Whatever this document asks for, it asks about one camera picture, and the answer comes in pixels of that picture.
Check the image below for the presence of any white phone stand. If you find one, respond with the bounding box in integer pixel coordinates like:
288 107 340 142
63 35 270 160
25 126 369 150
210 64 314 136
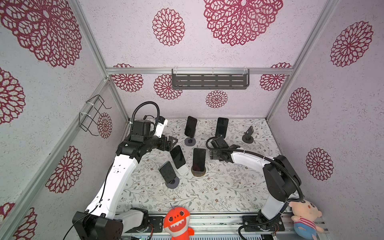
177 164 189 176

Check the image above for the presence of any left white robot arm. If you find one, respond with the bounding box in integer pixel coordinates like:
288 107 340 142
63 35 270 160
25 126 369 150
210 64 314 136
72 101 178 240

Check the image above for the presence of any black stand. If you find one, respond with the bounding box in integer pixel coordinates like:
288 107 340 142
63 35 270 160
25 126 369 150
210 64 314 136
242 126 254 144

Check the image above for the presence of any black wire wall rack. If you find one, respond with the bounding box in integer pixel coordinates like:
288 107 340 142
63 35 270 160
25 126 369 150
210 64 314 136
78 95 113 139

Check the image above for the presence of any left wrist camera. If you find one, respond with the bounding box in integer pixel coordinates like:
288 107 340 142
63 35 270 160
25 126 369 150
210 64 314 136
154 116 168 138

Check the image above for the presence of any grey round stand front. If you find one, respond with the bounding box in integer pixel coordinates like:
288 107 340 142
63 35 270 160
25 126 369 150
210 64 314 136
166 177 180 189

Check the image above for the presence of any wooden round stand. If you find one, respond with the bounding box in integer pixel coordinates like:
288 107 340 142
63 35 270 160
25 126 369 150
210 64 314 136
191 167 206 178

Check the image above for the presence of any grey round stand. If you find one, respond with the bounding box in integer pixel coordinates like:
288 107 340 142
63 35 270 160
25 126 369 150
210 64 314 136
166 177 180 189
185 137 196 147

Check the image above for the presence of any red shark plush toy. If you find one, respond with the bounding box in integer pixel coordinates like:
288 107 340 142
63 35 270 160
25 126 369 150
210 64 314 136
163 207 195 240

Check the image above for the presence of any grey round stand back left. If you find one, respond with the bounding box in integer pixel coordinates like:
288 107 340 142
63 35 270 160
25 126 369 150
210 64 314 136
185 137 196 147

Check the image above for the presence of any boy doll plush toy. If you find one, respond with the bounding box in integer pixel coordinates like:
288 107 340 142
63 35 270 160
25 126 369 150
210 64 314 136
289 200 324 240

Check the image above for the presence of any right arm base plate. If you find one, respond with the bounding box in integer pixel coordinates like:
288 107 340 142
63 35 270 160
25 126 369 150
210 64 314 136
242 215 285 232

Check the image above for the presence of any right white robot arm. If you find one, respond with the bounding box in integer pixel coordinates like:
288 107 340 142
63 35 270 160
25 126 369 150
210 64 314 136
206 137 304 223

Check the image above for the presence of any phone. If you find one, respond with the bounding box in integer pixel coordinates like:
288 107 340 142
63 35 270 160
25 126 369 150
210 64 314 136
185 116 198 138
159 161 177 183
170 145 186 169
192 148 206 172
215 118 229 138

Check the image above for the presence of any grey wall shelf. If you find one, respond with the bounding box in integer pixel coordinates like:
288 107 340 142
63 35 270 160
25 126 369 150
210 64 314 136
171 69 250 90

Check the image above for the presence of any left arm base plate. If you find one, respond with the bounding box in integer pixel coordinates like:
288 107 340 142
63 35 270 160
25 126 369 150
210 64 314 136
126 215 164 234

